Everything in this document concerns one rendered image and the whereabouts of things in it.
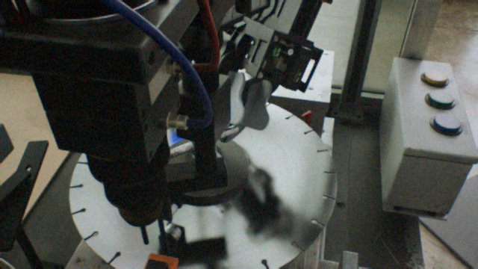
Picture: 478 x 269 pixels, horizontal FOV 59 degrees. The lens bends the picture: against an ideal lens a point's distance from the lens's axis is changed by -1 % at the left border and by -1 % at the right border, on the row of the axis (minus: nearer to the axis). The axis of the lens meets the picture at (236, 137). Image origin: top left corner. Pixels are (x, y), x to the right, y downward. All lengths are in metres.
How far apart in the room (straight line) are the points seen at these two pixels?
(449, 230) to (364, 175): 1.01
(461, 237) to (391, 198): 1.06
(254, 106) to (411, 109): 0.34
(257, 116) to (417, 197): 0.36
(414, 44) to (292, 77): 0.48
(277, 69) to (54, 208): 0.50
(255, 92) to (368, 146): 0.44
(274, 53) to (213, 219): 0.19
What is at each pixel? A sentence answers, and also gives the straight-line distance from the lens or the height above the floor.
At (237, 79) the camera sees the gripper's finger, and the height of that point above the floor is 1.06.
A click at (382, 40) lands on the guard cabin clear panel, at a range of 0.93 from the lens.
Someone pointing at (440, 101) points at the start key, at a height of 0.91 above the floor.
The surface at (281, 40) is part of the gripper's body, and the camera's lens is 0.46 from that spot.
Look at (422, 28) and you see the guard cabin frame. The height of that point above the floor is 0.96.
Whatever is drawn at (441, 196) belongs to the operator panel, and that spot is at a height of 0.81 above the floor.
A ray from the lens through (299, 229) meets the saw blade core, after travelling 0.48.
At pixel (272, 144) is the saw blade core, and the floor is 0.95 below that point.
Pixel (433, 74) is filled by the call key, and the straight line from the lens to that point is 0.87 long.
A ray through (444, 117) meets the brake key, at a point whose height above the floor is 0.91.
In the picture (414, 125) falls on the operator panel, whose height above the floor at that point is 0.90.
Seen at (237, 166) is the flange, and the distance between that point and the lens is 0.53.
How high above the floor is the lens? 1.33
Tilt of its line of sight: 41 degrees down
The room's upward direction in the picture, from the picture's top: straight up
